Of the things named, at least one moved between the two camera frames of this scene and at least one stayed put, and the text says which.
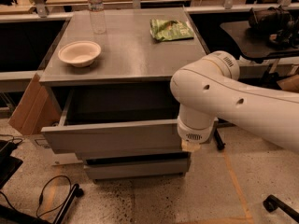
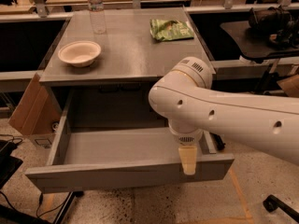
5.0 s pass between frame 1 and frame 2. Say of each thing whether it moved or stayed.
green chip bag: stayed
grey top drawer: moved
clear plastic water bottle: stayed
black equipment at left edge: stayed
